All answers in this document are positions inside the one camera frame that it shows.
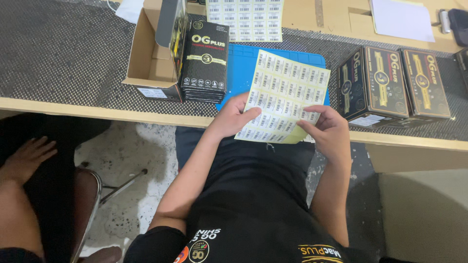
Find flat barcode sticker sheet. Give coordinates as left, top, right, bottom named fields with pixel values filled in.
left=205, top=0, right=284, bottom=43

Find open brown cardboard carton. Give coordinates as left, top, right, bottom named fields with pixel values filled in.
left=121, top=0, right=184, bottom=103

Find barcode sticker sheet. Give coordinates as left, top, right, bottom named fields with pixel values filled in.
left=234, top=49, right=331, bottom=144
left=205, top=0, right=284, bottom=43

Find silver cylindrical tool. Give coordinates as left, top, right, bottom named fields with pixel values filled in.
left=438, top=9, right=452, bottom=34

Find beige carton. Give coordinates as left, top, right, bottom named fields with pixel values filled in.
left=378, top=169, right=468, bottom=263

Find person's right hand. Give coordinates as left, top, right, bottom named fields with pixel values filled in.
left=296, top=105, right=352, bottom=163

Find black and gold product box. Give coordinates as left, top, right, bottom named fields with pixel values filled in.
left=453, top=47, right=468, bottom=93
left=336, top=45, right=410, bottom=129
left=388, top=47, right=452, bottom=129

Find person's left hand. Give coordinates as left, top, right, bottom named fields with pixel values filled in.
left=208, top=91, right=262, bottom=140

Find metal frame chair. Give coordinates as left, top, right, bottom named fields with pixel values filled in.
left=69, top=161, right=149, bottom=263

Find blue silicone work mat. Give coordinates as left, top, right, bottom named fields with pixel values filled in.
left=215, top=44, right=330, bottom=111

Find small white paper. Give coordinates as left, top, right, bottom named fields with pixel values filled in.
left=115, top=0, right=145, bottom=25

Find person's black printed shirt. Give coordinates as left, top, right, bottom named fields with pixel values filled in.
left=124, top=136, right=366, bottom=263

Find black pouch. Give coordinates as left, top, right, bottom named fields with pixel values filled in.
left=448, top=8, right=468, bottom=37

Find upright black packets in carton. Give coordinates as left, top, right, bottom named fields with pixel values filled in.
left=155, top=0, right=189, bottom=79

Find brown cardboard sheet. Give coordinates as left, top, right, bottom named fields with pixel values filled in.
left=186, top=0, right=468, bottom=54

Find large white paper sheet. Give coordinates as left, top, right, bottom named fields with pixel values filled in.
left=369, top=0, right=436, bottom=43

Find black mesh table mat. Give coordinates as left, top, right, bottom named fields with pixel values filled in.
left=0, top=0, right=468, bottom=142

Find stack of black flat packets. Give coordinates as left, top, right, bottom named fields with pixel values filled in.
left=180, top=20, right=230, bottom=104

